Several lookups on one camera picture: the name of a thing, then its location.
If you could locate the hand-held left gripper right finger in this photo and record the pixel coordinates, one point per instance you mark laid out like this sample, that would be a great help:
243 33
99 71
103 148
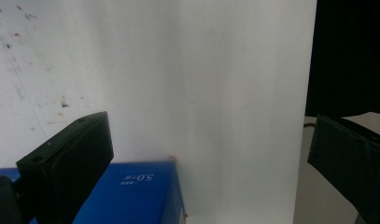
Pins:
352 161

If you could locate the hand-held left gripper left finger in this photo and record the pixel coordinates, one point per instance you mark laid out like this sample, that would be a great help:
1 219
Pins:
69 161

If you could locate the blue cardboard box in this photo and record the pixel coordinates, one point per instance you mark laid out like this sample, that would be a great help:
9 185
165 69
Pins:
137 196

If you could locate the dark curtain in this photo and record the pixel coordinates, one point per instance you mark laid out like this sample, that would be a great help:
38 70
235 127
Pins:
349 53

